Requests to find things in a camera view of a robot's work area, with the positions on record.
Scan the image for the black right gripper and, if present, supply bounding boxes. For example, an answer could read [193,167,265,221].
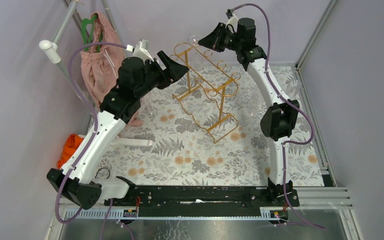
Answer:
[197,23,242,54]

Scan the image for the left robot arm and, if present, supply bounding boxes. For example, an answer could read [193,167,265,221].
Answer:
[46,51,190,210]

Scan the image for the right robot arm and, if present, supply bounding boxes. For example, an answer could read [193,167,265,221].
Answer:
[197,17,300,207]

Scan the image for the floral tablecloth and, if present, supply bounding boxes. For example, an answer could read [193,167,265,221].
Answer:
[76,64,325,187]

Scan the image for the pink shorts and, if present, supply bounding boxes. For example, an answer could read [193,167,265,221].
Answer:
[80,12,125,110]

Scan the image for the green clothes hanger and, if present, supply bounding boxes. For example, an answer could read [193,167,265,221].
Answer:
[80,13,104,52]

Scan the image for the orange cloth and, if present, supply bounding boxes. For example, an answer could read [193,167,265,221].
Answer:
[56,134,85,169]

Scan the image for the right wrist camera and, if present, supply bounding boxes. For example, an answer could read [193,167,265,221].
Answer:
[226,9,239,29]

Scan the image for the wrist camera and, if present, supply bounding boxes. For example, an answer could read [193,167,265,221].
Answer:
[226,9,239,29]
[126,38,154,62]

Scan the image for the gold wire wine glass rack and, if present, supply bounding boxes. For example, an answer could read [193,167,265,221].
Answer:
[170,42,242,144]

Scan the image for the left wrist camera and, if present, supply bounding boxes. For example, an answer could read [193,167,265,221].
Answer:
[126,38,154,62]

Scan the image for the silver clothes rail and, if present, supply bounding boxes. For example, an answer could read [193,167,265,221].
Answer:
[38,0,120,115]

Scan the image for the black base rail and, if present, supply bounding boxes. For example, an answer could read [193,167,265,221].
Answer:
[113,185,286,218]

